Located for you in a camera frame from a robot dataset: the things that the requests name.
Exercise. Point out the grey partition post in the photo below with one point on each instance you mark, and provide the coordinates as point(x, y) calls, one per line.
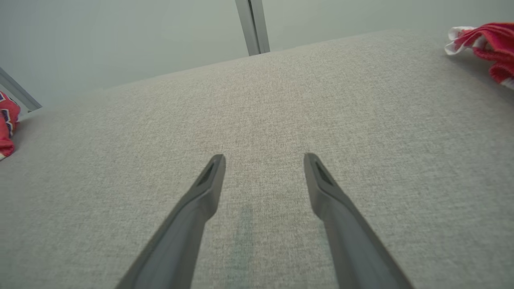
point(253, 28)

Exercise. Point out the red white basketball jersey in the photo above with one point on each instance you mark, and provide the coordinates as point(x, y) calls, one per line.
point(7, 128)

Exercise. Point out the grey slotted partition rail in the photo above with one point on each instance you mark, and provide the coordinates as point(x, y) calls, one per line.
point(20, 94)

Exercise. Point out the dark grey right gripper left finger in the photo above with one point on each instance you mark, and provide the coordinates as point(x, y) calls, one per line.
point(176, 241)

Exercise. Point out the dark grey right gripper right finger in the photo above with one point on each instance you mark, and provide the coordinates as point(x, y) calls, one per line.
point(353, 249)

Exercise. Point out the grey fabric sofa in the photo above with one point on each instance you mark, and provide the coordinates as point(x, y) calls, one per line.
point(361, 140)

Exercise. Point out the red white basketball shorts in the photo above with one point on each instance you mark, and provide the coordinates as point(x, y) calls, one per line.
point(492, 44)

